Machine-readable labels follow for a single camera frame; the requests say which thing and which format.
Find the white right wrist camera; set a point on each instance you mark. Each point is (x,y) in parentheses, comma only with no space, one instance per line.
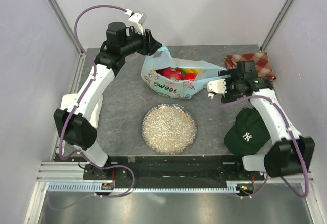
(215,87)

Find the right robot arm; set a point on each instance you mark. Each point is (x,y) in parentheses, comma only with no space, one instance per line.
(291,152)

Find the white folded towel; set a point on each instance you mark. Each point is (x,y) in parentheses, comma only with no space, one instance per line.
(94,120)

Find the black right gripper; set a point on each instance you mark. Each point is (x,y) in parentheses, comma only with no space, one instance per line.
(233,72)

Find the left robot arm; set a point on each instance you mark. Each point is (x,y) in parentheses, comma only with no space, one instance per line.
(73,122)

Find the dark green baseball cap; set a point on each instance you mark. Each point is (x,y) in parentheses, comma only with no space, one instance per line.
(248,134)

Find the red checkered cloth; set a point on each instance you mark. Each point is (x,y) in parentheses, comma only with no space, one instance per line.
(259,60)

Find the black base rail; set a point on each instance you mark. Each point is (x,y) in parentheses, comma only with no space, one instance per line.
(174,171)

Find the speckled round plate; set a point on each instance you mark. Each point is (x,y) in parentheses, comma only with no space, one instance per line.
(169,129)

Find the yellow fake banana bunch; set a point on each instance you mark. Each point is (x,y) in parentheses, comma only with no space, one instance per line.
(189,70)

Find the red fake dragon fruit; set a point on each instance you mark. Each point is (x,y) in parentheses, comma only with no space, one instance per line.
(173,74)

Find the light blue plastic bag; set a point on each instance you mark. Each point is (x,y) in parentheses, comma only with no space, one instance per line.
(153,66)

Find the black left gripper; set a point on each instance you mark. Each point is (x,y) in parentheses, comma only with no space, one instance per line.
(150,45)

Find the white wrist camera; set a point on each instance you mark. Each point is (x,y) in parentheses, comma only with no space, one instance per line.
(215,87)
(136,20)

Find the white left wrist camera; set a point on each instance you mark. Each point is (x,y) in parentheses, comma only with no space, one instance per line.
(136,20)

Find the red fake tomato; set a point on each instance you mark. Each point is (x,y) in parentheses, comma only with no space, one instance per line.
(190,76)

